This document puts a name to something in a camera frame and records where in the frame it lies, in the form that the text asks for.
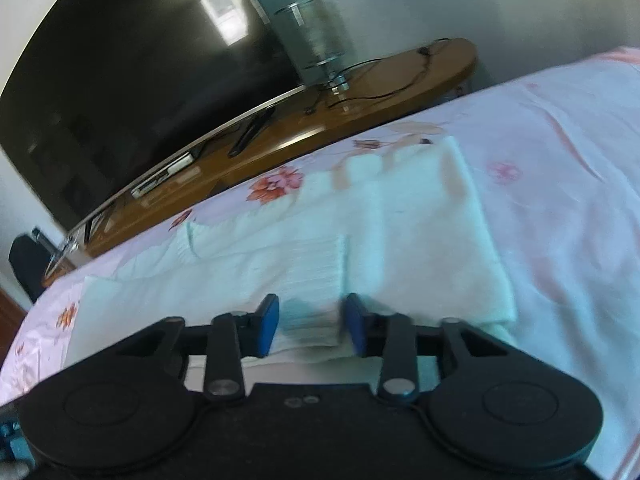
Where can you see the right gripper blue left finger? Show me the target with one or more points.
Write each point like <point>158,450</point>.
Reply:
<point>256,329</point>

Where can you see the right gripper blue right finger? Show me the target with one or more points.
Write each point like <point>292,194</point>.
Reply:
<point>366,330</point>

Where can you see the white knitted garment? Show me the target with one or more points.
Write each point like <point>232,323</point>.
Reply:
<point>403,229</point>

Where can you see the silver set-top box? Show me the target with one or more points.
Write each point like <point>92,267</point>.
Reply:
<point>162,175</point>

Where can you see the black remote control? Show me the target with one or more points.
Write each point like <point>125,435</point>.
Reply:
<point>251,132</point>

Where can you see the black chair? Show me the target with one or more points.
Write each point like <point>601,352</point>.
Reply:
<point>29,261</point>

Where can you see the wooden tv cabinet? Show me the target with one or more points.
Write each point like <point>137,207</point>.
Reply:
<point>379,92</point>

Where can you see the pink floral bed sheet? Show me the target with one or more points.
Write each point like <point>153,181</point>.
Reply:
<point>555,156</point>

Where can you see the large black television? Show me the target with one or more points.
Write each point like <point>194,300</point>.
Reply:
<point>108,92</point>

